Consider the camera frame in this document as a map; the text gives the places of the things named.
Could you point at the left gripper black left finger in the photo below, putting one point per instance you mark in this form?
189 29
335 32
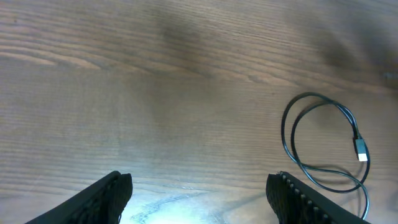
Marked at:
101 203

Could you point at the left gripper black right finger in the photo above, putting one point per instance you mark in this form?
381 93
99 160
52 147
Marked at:
296 203

